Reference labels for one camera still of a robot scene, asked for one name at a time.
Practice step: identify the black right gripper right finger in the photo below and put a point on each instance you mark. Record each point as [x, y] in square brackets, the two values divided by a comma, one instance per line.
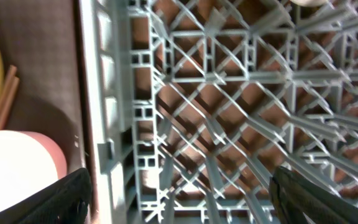
[295, 199]

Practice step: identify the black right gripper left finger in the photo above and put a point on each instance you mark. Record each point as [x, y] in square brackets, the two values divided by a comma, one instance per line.
[65, 201]

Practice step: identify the brown serving tray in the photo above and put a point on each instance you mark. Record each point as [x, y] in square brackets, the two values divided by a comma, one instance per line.
[40, 38]

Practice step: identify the pale green cup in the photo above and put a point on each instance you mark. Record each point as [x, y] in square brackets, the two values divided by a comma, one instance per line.
[309, 3]

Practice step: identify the grey dishwasher rack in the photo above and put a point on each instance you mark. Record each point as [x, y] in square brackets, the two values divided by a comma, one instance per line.
[193, 104]

